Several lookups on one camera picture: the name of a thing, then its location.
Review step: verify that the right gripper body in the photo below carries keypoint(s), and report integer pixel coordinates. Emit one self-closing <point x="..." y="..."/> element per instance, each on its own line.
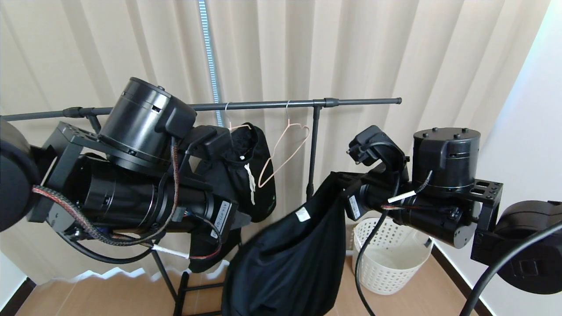
<point x="439" y="219"/>

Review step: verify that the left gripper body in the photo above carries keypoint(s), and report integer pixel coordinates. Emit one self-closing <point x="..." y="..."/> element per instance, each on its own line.
<point x="131" y="197"/>

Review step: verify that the pink clothes hanger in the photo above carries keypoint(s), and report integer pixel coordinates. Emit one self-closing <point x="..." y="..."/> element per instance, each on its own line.
<point x="285" y="160"/>
<point x="239" y="126"/>

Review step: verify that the black garment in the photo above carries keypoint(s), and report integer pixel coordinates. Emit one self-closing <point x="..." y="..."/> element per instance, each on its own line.
<point x="290" y="263"/>
<point x="259" y="175"/>

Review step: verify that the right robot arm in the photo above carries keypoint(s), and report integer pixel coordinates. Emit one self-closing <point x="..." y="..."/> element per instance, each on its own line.
<point x="448" y="158"/>

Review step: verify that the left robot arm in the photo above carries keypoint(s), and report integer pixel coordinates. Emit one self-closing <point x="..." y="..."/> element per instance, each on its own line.
<point x="140" y="118"/>

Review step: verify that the white laundry basket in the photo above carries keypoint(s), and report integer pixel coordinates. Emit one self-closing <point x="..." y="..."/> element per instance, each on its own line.
<point x="395" y="272"/>

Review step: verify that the black clothes rack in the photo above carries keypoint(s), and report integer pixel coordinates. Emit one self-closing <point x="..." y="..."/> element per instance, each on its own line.
<point x="314" y="145"/>

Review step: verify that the beige curtain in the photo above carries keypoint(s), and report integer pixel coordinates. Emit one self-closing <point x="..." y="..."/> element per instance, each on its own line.
<point x="395" y="52"/>

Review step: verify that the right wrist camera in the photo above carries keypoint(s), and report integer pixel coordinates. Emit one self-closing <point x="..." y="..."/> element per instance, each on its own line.
<point x="377" y="147"/>

